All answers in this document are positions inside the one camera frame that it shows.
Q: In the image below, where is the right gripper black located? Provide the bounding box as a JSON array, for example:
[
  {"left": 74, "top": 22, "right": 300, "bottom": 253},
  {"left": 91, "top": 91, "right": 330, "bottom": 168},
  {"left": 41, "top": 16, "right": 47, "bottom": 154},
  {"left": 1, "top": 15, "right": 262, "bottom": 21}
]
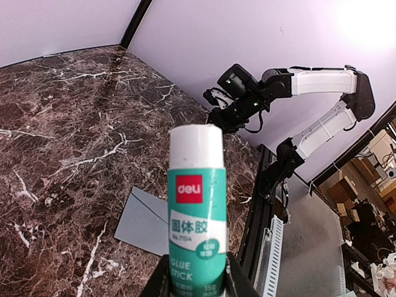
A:
[{"left": 206, "top": 105, "right": 248, "bottom": 132}]

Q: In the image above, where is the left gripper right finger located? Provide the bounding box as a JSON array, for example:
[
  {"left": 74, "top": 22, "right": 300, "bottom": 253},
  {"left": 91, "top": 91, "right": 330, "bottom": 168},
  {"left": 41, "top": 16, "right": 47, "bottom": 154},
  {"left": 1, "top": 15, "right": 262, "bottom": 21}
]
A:
[{"left": 224, "top": 252, "right": 259, "bottom": 297}]

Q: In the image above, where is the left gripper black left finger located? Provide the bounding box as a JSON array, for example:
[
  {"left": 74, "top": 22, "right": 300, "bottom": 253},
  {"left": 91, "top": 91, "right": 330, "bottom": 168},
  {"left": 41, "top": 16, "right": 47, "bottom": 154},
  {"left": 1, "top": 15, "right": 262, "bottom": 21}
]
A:
[{"left": 139, "top": 255, "right": 171, "bottom": 297}]

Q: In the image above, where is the grey envelope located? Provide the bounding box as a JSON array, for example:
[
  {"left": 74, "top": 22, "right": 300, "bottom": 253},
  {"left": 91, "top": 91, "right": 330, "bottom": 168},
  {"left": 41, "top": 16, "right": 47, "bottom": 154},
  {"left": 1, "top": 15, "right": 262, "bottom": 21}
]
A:
[{"left": 114, "top": 187, "right": 169, "bottom": 256}]

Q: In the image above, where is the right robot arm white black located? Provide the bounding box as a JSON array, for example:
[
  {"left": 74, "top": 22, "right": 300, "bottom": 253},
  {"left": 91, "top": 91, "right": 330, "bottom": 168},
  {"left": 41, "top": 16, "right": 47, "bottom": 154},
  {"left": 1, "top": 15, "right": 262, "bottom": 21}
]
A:
[{"left": 203, "top": 64, "right": 376, "bottom": 196}]

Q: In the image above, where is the white slotted cable duct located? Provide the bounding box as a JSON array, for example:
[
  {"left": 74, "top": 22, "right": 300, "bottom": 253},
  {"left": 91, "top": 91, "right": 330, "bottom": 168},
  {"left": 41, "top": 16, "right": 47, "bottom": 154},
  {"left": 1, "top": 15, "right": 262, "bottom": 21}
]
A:
[{"left": 262, "top": 215, "right": 284, "bottom": 296}]

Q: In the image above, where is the black front table rail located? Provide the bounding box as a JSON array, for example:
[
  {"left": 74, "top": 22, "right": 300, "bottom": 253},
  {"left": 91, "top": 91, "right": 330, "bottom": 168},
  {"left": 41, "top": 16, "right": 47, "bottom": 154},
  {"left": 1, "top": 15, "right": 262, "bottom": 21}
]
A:
[{"left": 237, "top": 144, "right": 279, "bottom": 284}]

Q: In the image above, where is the black right frame post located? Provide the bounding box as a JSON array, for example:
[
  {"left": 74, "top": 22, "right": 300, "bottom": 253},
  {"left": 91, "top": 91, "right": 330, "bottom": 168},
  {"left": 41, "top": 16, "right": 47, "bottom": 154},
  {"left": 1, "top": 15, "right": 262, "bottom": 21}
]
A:
[{"left": 119, "top": 0, "right": 152, "bottom": 50}]

